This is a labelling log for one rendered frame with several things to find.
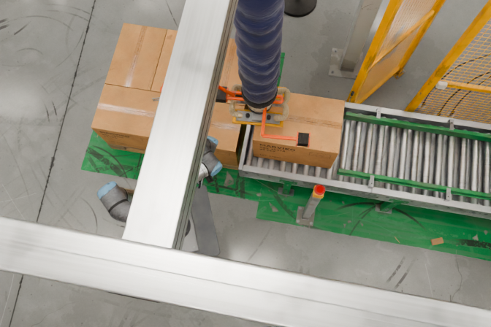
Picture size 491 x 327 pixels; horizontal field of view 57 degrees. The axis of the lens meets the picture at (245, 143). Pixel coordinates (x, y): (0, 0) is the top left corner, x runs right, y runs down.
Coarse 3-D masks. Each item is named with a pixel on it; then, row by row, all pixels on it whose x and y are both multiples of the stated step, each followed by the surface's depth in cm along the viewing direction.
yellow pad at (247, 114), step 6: (246, 114) 298; (270, 114) 300; (276, 114) 300; (282, 114) 301; (234, 120) 300; (240, 120) 300; (246, 120) 299; (252, 120) 299; (258, 120) 299; (270, 120) 299; (276, 126) 299; (282, 126) 298
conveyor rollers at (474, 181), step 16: (368, 128) 355; (384, 128) 355; (368, 144) 351; (400, 144) 353; (416, 144) 349; (448, 144) 351; (464, 144) 348; (272, 160) 349; (352, 160) 348; (368, 160) 347; (400, 160) 346; (416, 160) 345; (448, 160) 346; (464, 160) 344; (320, 176) 346; (400, 176) 342; (416, 176) 342; (448, 176) 341; (464, 176) 340
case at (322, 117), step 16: (304, 96) 322; (304, 112) 318; (320, 112) 318; (336, 112) 317; (256, 128) 315; (272, 128) 315; (288, 128) 315; (304, 128) 314; (320, 128) 314; (336, 128) 313; (256, 144) 320; (272, 144) 314; (288, 144) 311; (320, 144) 310; (336, 144) 310; (288, 160) 344; (304, 160) 336; (320, 160) 329
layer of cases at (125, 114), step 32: (128, 32) 391; (160, 32) 390; (128, 64) 381; (160, 64) 380; (224, 64) 378; (128, 96) 372; (96, 128) 364; (128, 128) 363; (224, 128) 360; (224, 160) 382
